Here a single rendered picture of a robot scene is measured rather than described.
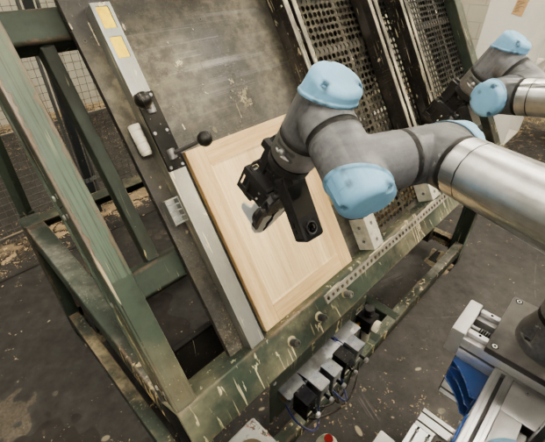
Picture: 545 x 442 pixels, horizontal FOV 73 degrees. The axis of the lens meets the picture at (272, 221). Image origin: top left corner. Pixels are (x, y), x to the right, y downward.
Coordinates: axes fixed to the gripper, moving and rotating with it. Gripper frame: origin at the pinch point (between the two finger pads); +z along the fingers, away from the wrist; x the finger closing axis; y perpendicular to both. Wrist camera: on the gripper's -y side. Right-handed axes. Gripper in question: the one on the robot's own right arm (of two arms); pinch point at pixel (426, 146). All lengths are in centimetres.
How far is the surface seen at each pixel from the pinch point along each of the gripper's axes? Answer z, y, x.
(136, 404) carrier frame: 129, 3, 89
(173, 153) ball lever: 10, 36, 64
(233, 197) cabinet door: 23, 24, 51
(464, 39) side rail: 9, 39, -120
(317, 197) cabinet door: 28.6, 12.3, 20.4
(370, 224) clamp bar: 32.6, -5.5, 5.7
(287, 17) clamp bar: -4, 59, 8
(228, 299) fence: 32, 2, 67
